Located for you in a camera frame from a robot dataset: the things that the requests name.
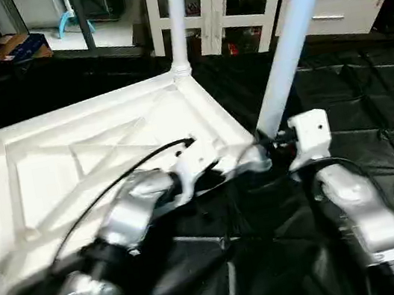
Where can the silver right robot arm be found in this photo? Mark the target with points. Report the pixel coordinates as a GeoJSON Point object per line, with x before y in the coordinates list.
{"type": "Point", "coordinates": [363, 210]}

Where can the white drawer unit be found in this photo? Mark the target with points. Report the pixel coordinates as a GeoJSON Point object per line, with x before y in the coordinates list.
{"type": "Point", "coordinates": [345, 15]}

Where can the blue flat box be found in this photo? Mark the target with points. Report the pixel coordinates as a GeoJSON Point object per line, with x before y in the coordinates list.
{"type": "Point", "coordinates": [25, 47]}

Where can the black work mat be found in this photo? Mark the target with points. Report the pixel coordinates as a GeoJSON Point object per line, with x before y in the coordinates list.
{"type": "Point", "coordinates": [312, 249]}

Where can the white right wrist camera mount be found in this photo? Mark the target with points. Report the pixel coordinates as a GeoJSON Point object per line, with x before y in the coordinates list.
{"type": "Point", "coordinates": [309, 136]}

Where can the light blue plastic item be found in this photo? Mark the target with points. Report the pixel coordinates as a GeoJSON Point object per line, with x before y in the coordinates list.
{"type": "Point", "coordinates": [70, 21]}

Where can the white glass door cabinet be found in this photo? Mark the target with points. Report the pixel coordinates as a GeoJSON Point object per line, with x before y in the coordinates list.
{"type": "Point", "coordinates": [226, 6]}

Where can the grey metal pole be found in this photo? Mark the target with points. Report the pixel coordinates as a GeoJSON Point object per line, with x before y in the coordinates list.
{"type": "Point", "coordinates": [82, 19]}

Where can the white plastic table leg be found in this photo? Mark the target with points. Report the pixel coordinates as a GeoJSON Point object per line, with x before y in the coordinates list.
{"type": "Point", "coordinates": [291, 33]}
{"type": "Point", "coordinates": [176, 22]}

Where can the white plastic table top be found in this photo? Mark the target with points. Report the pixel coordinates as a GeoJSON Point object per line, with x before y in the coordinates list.
{"type": "Point", "coordinates": [57, 171]}

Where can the dark equipment rack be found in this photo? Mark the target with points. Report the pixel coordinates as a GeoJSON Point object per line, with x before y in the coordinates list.
{"type": "Point", "coordinates": [101, 1]}

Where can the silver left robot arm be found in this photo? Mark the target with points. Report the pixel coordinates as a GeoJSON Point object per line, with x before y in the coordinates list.
{"type": "Point", "coordinates": [126, 220]}

